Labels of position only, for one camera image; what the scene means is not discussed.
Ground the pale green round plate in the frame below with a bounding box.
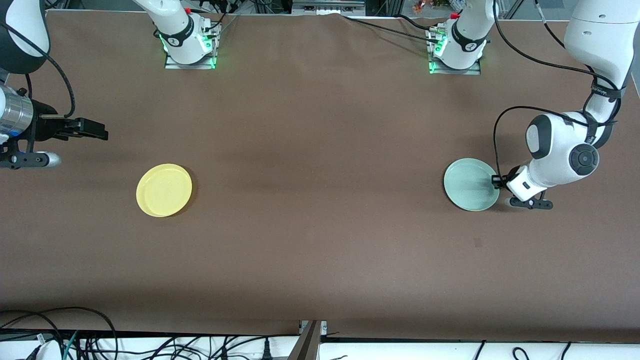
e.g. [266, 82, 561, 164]
[443, 158, 501, 212]

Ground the yellow round plate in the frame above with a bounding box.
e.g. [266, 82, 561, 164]
[136, 163, 193, 218]

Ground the white lower bench board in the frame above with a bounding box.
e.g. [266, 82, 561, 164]
[0, 332, 640, 360]

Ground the brown table cover sheet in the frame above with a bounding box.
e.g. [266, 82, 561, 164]
[0, 10, 640, 346]

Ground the aluminium profile beam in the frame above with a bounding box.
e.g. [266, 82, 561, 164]
[287, 320, 328, 360]

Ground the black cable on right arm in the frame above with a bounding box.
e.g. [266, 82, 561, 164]
[0, 20, 77, 120]

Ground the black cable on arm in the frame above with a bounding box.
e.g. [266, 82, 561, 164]
[491, 0, 626, 177]
[0, 20, 77, 120]

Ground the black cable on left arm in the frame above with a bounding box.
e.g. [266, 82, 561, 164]
[491, 0, 626, 177]

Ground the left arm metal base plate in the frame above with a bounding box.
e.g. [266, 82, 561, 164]
[427, 25, 483, 76]

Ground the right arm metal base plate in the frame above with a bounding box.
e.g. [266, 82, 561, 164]
[164, 22, 221, 70]

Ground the black looping cable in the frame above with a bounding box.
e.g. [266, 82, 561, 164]
[0, 306, 118, 360]

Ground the black cable lying on table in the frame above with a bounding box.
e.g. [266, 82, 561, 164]
[341, 15, 443, 43]

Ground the green cable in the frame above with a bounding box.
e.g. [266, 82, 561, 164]
[62, 330, 80, 360]

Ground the silver aluminium extrusion rail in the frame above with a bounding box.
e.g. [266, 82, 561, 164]
[291, 0, 367, 17]

